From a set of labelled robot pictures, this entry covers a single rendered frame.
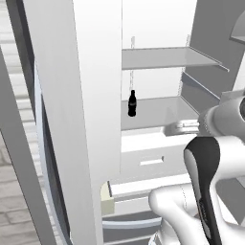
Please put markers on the white fridge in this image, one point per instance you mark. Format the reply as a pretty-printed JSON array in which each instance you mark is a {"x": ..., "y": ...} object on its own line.
[{"x": 153, "y": 25}]

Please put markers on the grey glass fridge shelf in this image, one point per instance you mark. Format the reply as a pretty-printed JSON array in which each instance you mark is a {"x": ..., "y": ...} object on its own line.
[
  {"x": 162, "y": 57},
  {"x": 153, "y": 111}
]

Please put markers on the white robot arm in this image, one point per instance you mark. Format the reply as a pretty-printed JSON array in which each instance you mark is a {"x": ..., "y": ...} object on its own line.
[{"x": 204, "y": 166}]

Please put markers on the grey door bin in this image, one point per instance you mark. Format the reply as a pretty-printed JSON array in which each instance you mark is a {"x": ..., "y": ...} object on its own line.
[{"x": 239, "y": 30}]

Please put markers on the white fridge drawer with slot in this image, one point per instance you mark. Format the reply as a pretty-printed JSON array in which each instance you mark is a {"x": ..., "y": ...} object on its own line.
[{"x": 146, "y": 150}]

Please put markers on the white fridge door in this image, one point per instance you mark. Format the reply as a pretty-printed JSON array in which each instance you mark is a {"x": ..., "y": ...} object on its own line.
[{"x": 79, "y": 95}]

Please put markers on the grey fridge door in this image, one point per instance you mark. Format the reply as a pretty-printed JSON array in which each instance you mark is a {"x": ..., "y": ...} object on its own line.
[{"x": 217, "y": 38}]

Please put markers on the cream block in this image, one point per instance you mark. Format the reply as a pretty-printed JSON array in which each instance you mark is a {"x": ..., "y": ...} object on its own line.
[{"x": 107, "y": 201}]

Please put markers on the black soda bottle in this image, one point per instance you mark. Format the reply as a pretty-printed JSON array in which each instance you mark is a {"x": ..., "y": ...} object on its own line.
[{"x": 132, "y": 103}]

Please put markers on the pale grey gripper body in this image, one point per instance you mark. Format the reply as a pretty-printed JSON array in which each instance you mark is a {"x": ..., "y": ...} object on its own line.
[{"x": 178, "y": 128}]

